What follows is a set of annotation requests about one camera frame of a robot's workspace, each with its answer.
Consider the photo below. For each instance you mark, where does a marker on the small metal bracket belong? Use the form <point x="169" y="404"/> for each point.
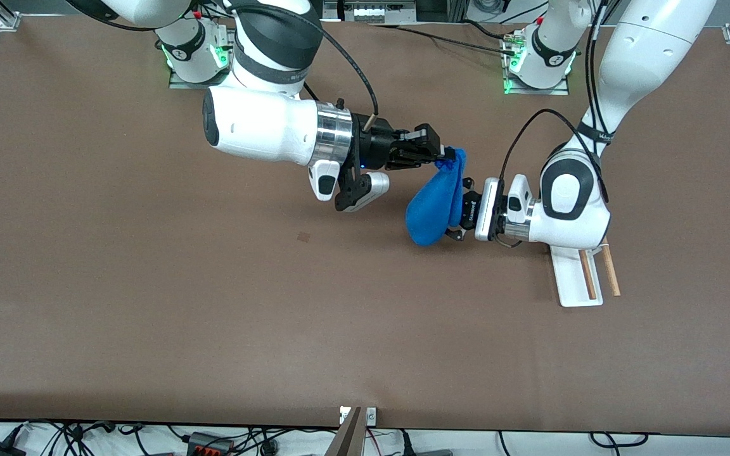
<point x="371" y="416"/>

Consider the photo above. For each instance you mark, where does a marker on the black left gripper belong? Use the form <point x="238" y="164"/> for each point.
<point x="471" y="209"/>

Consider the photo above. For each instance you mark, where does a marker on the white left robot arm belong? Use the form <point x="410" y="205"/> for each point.
<point x="644" y="57"/>

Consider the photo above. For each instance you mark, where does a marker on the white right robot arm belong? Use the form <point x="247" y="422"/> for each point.
<point x="257" y="126"/>

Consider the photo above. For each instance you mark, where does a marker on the wooden rack rod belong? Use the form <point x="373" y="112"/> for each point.
<point x="612" y="275"/>
<point x="589" y="278"/>

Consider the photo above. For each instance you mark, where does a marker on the blue towel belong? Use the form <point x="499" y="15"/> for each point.
<point x="431" y="209"/>

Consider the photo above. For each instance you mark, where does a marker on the white power strip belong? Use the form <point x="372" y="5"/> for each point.
<point x="371" y="12"/>

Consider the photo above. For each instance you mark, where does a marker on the grey metal beam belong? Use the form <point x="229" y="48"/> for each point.
<point x="347" y="440"/>

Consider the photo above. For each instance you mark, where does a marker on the black orange connector box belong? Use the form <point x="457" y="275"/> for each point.
<point x="210" y="446"/>

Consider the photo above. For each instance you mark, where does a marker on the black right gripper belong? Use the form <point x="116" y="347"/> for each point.
<point x="374" y="147"/>

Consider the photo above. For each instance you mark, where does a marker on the white rectangular tray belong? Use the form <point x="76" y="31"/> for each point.
<point x="571" y="285"/>

